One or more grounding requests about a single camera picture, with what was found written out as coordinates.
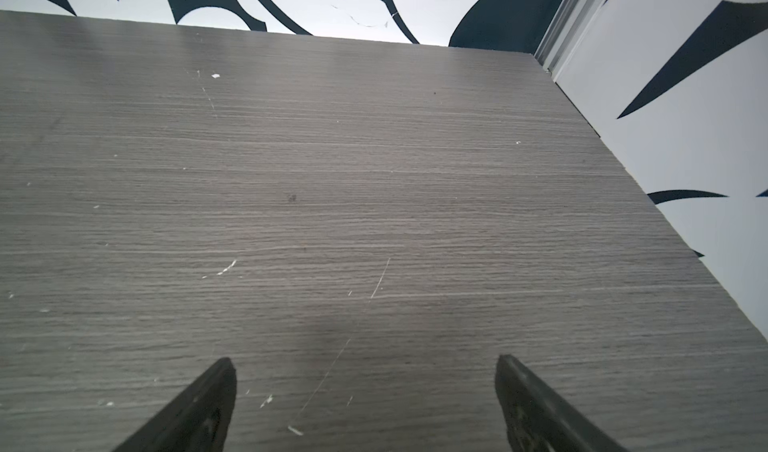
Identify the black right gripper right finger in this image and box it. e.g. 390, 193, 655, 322
494, 355, 624, 452

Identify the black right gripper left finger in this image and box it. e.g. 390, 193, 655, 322
116, 357, 237, 452

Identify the aluminium frame corner post right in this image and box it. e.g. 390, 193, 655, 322
534, 0, 607, 83

